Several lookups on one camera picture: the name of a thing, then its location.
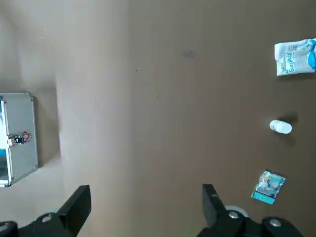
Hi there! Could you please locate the small white pill bottle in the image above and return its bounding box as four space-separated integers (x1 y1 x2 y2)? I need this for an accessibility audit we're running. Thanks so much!
269 119 293 135

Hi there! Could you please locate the white blue surgical packet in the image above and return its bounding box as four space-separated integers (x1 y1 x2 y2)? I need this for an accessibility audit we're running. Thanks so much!
274 38 316 77

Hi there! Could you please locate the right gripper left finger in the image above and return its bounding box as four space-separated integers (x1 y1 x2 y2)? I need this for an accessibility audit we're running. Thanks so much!
0 184 92 237

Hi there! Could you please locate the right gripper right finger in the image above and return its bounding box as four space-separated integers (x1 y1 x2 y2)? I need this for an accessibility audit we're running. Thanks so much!
197 184 303 237

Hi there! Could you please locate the teal clear bandage packet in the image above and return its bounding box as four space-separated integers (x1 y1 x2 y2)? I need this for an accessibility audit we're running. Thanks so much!
250 169 286 205

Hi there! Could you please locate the silver aluminium medical case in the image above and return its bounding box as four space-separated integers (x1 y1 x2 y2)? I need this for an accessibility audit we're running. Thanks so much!
0 92 39 188

